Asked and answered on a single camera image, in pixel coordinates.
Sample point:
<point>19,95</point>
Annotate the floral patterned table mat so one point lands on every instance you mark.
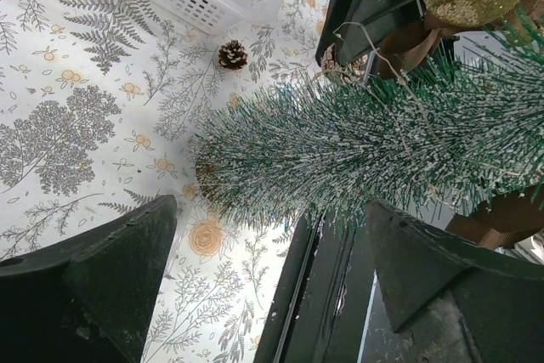
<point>99,103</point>

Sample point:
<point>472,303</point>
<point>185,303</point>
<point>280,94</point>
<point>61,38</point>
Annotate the small green christmas tree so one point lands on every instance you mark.
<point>303,147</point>

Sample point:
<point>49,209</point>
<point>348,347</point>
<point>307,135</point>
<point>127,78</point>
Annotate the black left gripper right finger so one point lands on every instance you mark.
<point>450,300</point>

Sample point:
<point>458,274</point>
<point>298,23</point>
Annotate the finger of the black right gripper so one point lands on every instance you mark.
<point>354,26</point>

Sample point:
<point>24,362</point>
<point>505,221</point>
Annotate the frosted pine cone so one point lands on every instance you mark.
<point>335,72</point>
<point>232,56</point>

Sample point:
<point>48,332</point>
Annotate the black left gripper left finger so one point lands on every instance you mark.
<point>89,298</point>

